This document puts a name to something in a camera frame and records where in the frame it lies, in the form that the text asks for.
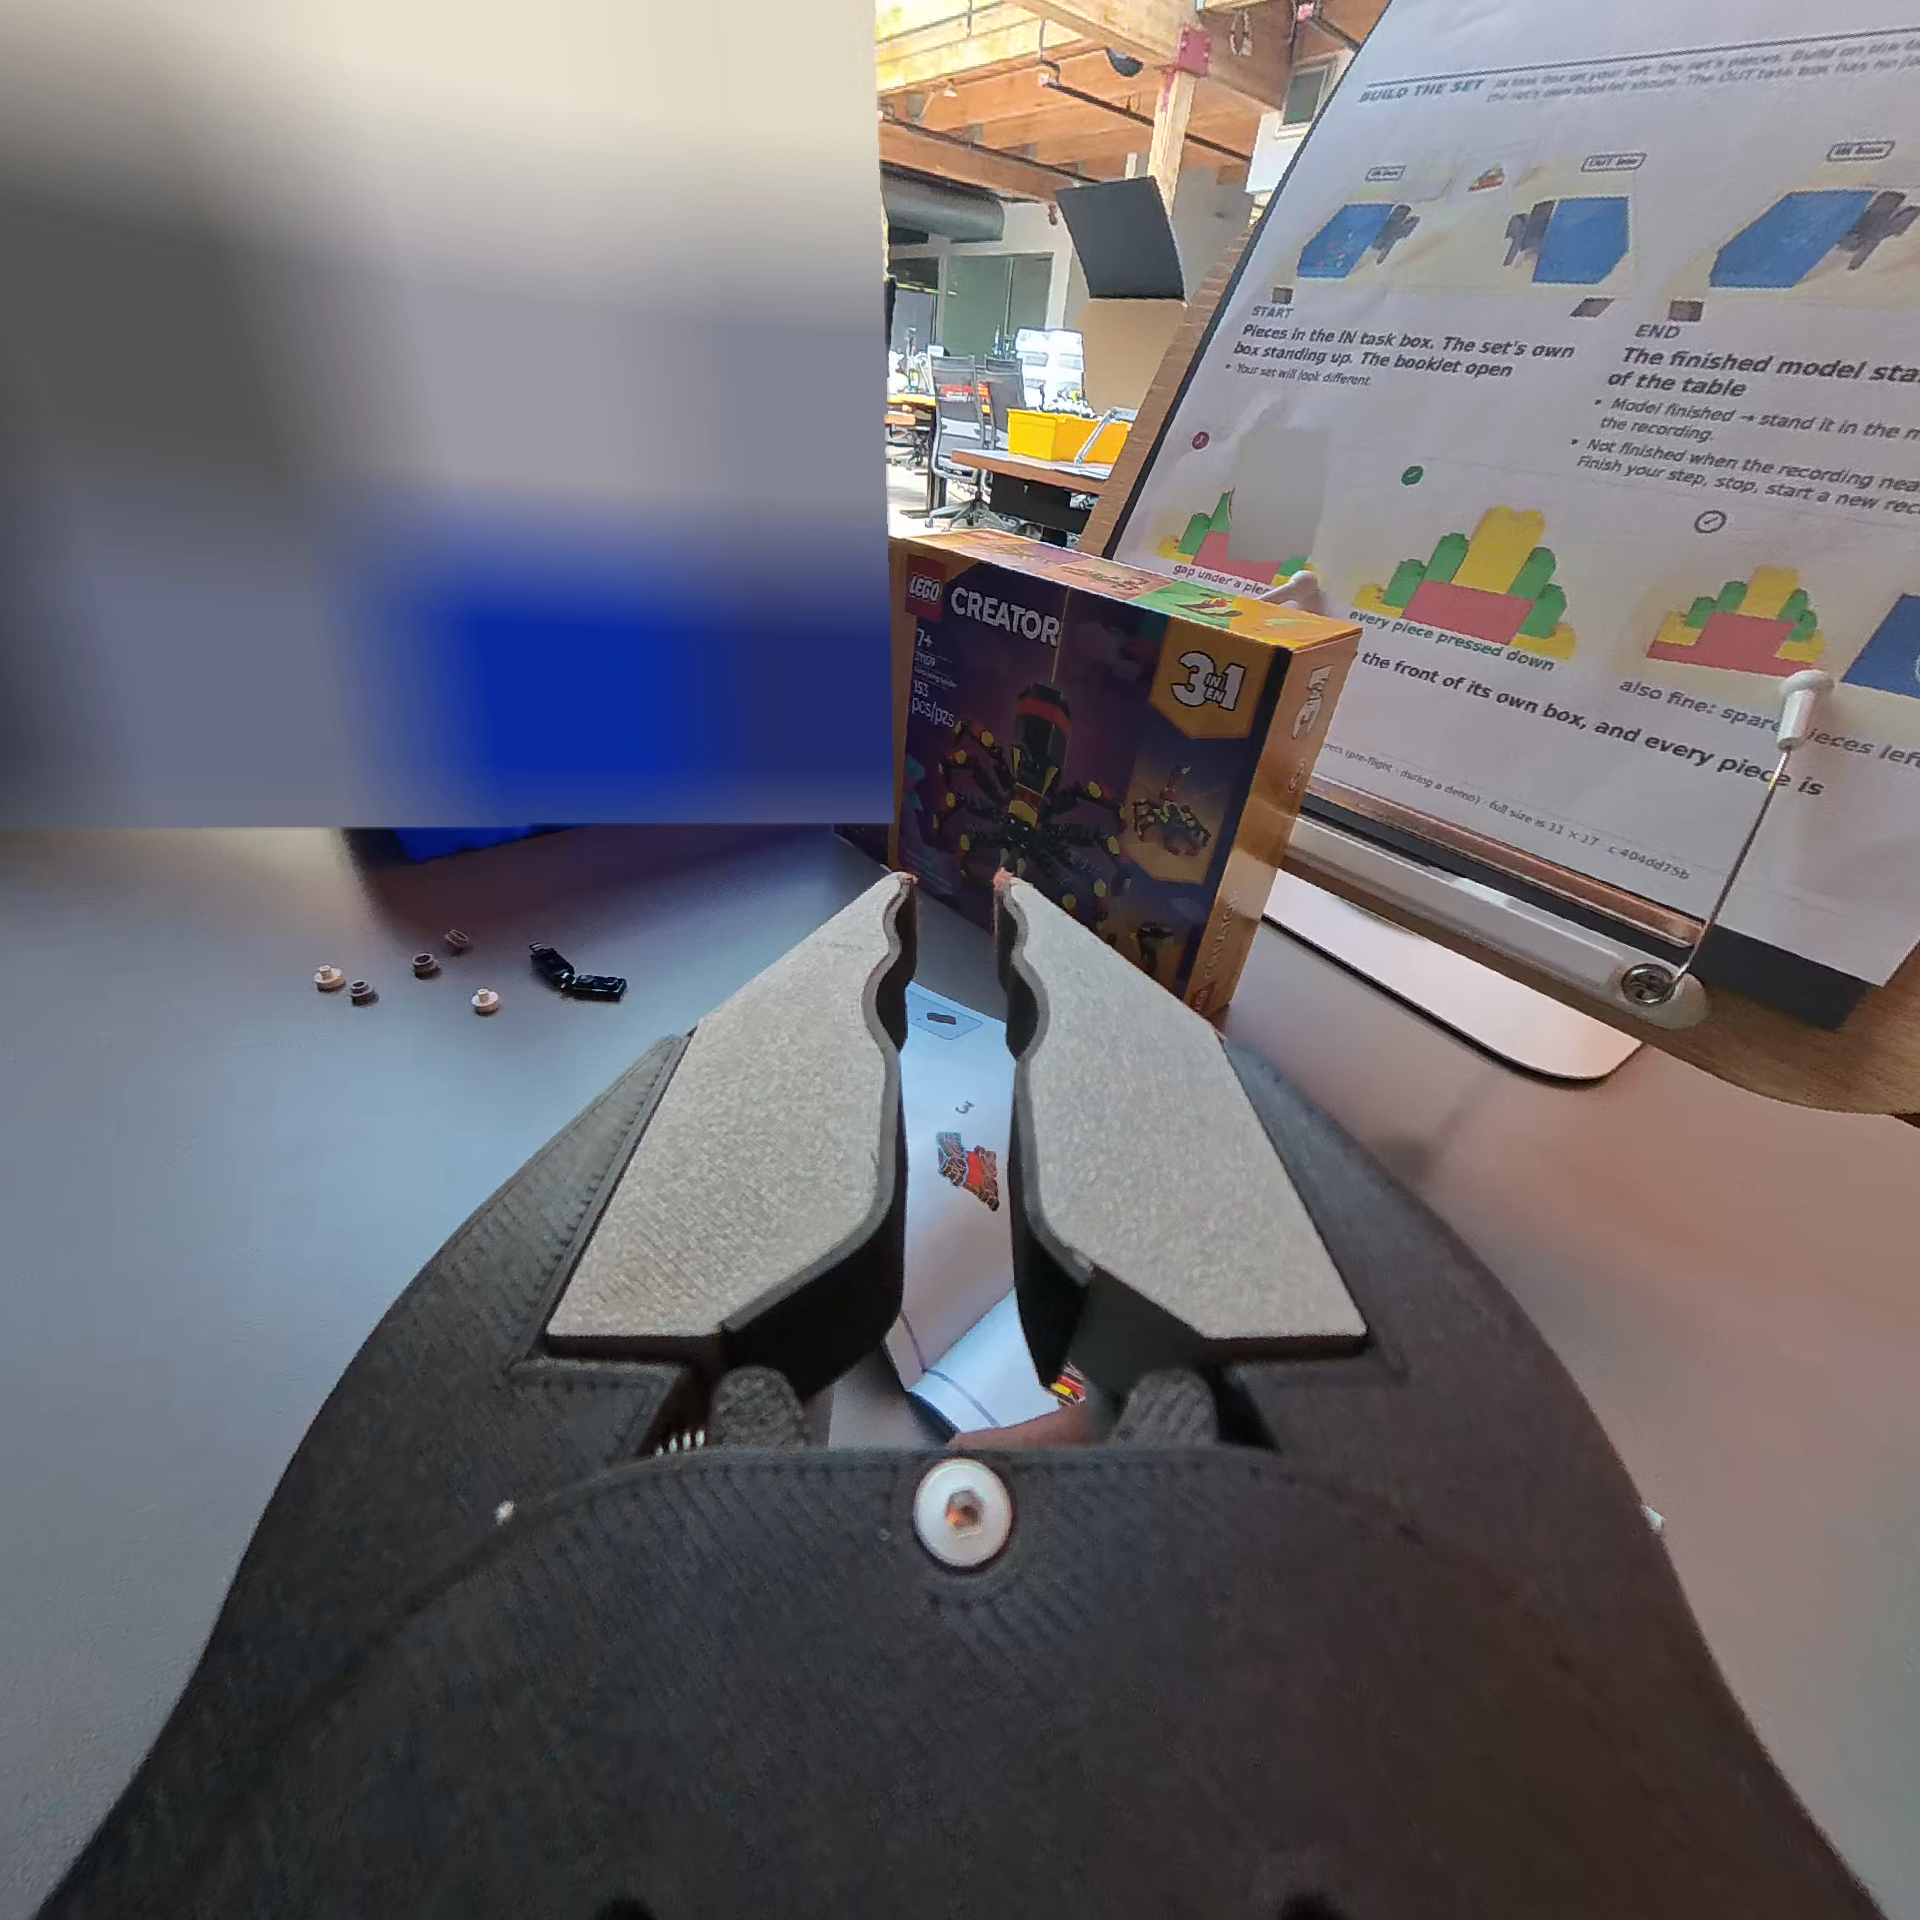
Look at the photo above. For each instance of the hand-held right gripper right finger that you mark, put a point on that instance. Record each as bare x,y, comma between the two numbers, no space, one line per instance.
1162,1171

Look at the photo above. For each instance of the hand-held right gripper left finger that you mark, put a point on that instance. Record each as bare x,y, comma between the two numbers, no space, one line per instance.
751,1154

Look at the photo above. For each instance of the lego instruction booklet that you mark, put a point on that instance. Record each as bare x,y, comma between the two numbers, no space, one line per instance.
953,1201

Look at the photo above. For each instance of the lego set box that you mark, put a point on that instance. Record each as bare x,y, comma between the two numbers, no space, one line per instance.
1095,721

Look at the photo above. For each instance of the white flat stand base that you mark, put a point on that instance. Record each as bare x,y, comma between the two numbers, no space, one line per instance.
1440,973

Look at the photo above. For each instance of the blue task box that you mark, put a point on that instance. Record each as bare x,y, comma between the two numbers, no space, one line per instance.
450,843

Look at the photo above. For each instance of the metal page holder clip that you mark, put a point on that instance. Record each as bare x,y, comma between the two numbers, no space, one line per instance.
1739,856
1290,586

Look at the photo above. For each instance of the wooden document stand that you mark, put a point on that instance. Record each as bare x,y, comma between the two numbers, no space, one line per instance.
1769,1049

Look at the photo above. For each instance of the background work table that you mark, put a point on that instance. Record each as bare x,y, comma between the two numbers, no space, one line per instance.
1036,475

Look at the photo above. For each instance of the yellow storage bins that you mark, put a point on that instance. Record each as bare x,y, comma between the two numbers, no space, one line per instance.
1065,435

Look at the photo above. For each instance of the printed task instruction sheet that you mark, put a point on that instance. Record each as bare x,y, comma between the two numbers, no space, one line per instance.
1575,375

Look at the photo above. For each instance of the black tilted panel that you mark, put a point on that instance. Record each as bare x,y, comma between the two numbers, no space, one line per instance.
1125,241

